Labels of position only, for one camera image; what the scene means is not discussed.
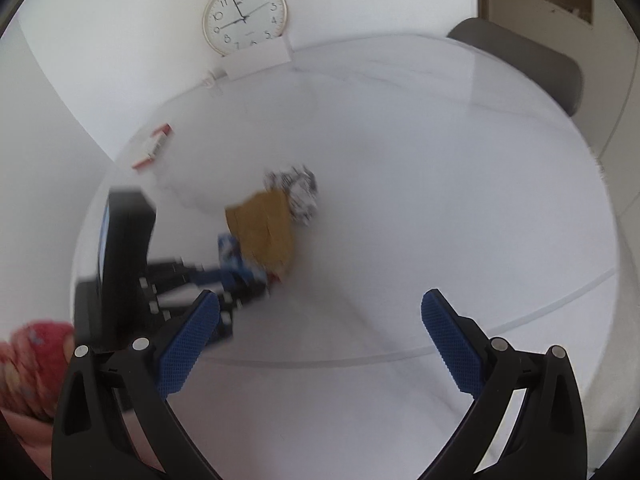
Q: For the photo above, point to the white card stand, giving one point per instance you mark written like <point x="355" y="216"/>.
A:
<point x="263" y="56"/>

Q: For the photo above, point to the brown paper wrapper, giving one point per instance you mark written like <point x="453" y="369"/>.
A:
<point x="263" y="227"/>

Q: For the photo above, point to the blue white snack packet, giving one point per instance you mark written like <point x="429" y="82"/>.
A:
<point x="232" y="261"/>

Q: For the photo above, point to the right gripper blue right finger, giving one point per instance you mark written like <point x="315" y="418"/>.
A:
<point x="459" y="341"/>

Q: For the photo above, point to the beige wall cabinet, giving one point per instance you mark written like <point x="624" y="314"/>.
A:
<point x="597" y="36"/>

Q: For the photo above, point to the black camera display box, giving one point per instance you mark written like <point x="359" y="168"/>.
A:
<point x="127" y="225"/>

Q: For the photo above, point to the red knitted sleeve forearm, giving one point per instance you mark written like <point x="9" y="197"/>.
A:
<point x="34" y="363"/>

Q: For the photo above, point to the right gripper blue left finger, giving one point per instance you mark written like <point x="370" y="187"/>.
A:
<point x="185" y="346"/>

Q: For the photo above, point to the round white wall clock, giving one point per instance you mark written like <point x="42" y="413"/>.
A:
<point x="233" y="25"/>

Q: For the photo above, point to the red white cigarette box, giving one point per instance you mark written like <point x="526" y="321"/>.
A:
<point x="152" y="147"/>

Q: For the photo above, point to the small white plug adapter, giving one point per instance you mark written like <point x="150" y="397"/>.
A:
<point x="212" y="77"/>

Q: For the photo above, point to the printed white paper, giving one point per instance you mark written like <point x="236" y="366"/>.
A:
<point x="301" y="187"/>

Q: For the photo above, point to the grey chair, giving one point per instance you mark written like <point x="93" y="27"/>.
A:
<point x="554" y="72"/>

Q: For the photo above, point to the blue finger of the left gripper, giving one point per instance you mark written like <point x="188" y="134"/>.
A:
<point x="227" y="276"/>
<point x="232" y="300"/>

